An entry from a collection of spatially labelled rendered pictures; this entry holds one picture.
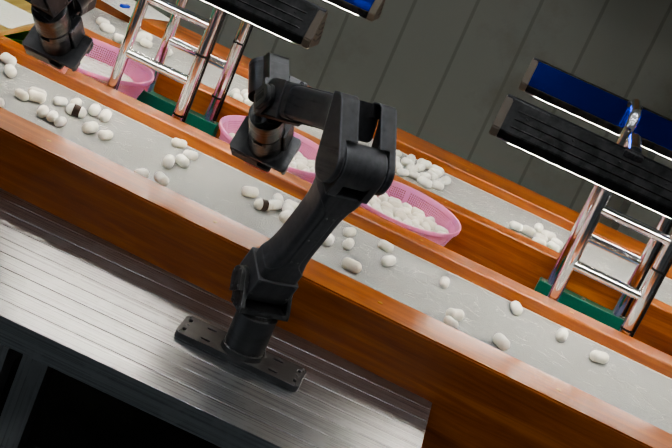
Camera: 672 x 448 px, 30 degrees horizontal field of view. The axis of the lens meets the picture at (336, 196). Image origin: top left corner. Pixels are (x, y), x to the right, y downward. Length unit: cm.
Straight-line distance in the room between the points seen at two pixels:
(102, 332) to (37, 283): 14
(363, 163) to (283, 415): 38
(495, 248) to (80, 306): 112
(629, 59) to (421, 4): 74
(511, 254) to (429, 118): 184
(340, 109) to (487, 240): 108
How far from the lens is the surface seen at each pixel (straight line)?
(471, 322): 220
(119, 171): 213
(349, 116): 167
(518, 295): 239
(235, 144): 204
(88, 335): 179
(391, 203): 264
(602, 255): 299
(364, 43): 448
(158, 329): 187
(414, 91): 448
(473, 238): 270
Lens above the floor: 149
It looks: 17 degrees down
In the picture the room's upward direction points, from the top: 24 degrees clockwise
